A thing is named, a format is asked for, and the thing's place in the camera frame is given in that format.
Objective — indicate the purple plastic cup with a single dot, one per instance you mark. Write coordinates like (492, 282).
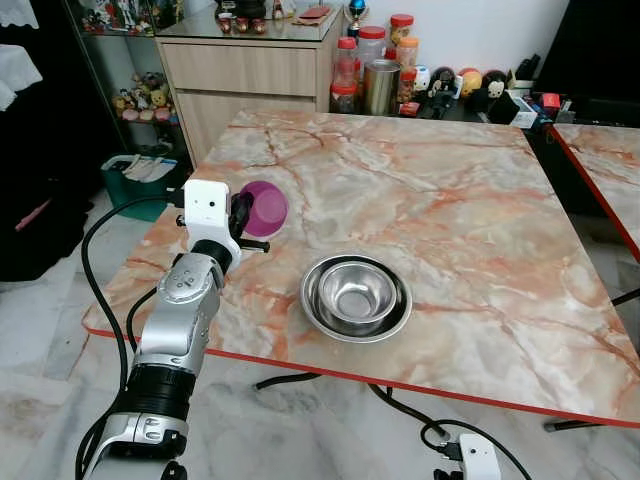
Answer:
(268, 208)

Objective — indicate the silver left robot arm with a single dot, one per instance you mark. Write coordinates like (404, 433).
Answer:
(175, 330)

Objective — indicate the steel deep plate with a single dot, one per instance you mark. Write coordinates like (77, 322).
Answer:
(312, 310)

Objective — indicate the green basket with papers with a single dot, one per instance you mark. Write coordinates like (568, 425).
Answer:
(140, 185)

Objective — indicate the small steel bowl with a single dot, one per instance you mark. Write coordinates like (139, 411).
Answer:
(357, 292)

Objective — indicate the light wooden drawer cabinet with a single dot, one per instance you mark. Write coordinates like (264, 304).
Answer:
(250, 80)

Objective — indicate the glass display shelf with figurines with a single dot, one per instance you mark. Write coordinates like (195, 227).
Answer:
(140, 95)

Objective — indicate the red cap plastic bottle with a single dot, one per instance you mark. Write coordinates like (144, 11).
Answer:
(346, 75)

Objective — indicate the steel canister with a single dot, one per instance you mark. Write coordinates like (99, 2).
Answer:
(381, 88)

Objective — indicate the black hanging cloth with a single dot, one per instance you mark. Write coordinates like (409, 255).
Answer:
(50, 170)

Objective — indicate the small red lid nut jar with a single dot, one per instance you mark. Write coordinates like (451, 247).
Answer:
(408, 84)

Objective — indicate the red lid clear jar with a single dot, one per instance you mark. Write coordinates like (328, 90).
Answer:
(371, 45)

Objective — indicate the flat red case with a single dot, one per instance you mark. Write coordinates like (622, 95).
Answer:
(315, 12)

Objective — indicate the white round figurine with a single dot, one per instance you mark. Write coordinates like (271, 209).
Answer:
(422, 79)

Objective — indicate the small trophy cup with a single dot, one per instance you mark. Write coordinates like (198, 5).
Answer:
(356, 14)

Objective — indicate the jar with orange contents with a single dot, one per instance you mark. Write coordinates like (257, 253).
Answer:
(408, 53)

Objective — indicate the black round figurine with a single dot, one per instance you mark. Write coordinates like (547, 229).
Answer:
(446, 82)

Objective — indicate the red lid snack jar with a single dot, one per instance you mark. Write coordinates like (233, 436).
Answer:
(401, 28)

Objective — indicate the white hanging cloth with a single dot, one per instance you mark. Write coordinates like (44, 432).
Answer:
(15, 75)

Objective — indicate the yellow round figurine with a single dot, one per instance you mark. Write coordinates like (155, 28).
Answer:
(471, 80)

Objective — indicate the black and white figurine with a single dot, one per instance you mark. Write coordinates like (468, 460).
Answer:
(496, 85)

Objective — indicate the small white box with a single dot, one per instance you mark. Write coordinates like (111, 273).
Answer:
(523, 108)

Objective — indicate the small red box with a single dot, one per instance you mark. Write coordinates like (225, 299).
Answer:
(550, 101)

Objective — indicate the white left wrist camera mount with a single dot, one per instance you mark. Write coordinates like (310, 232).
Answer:
(208, 210)

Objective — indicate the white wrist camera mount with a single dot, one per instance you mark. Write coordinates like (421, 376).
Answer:
(208, 210)
(478, 458)

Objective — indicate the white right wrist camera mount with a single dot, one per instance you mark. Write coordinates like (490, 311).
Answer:
(478, 458)

